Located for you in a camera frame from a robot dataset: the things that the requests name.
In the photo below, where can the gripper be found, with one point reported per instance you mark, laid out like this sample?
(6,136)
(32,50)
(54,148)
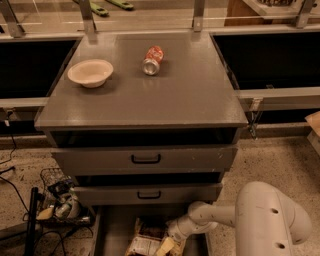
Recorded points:
(177,229)

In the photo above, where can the brown chip bag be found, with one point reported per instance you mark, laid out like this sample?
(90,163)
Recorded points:
(148,235)

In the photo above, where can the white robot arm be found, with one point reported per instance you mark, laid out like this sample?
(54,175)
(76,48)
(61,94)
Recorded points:
(266,222)

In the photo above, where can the grey bottom drawer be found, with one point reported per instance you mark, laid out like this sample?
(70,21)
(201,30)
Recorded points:
(114,226)

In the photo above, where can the grey drawer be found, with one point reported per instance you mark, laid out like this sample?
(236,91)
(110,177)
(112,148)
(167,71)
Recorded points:
(148,194)
(114,226)
(144,160)

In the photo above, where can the grey top drawer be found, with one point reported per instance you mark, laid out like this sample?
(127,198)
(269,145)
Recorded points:
(144,160)

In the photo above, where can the grey middle drawer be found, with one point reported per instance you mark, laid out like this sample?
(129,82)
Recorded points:
(148,194)

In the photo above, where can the grey drawer cabinet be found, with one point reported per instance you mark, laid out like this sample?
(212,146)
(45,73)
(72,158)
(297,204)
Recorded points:
(189,102)

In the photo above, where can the white paper bowl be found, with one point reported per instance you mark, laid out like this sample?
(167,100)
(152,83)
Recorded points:
(90,73)

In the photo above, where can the red soda can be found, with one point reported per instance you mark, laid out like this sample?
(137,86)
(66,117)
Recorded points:
(152,60)

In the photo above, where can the wooden box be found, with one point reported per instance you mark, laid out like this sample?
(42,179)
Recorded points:
(240,14)

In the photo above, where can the green tool right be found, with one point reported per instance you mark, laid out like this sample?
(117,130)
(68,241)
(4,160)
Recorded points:
(123,4)

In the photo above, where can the green tool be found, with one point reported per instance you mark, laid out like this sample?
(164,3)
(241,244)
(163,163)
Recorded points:
(123,4)
(96,9)

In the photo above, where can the green tool left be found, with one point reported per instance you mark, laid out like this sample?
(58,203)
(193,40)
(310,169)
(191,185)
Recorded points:
(96,9)

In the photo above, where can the black wire basket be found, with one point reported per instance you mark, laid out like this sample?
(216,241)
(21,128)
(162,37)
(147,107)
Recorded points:
(60,204)

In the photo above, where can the black stand post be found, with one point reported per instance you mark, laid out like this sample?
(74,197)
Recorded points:
(31,223)

